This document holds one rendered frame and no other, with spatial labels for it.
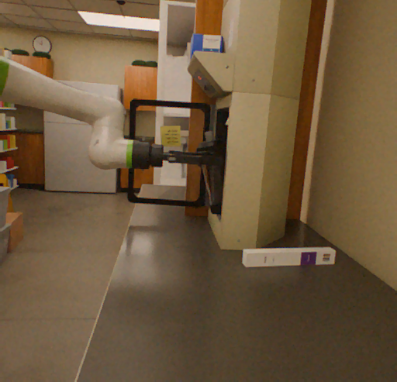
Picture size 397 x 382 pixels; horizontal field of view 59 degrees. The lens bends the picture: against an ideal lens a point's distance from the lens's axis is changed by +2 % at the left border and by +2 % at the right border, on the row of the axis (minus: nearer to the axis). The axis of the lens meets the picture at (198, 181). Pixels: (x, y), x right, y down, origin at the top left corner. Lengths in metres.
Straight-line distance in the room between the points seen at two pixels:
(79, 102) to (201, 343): 0.76
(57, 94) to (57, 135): 5.04
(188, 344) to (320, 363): 0.22
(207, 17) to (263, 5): 0.39
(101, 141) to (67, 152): 5.00
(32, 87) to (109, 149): 0.26
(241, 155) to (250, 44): 0.31
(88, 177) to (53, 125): 0.98
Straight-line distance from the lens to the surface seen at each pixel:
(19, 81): 1.07
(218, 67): 1.01
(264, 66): 1.04
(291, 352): 0.69
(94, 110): 1.13
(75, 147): 6.07
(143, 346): 0.66
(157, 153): 1.10
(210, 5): 1.43
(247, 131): 1.02
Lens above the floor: 1.32
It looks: 10 degrees down
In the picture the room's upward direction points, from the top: 4 degrees clockwise
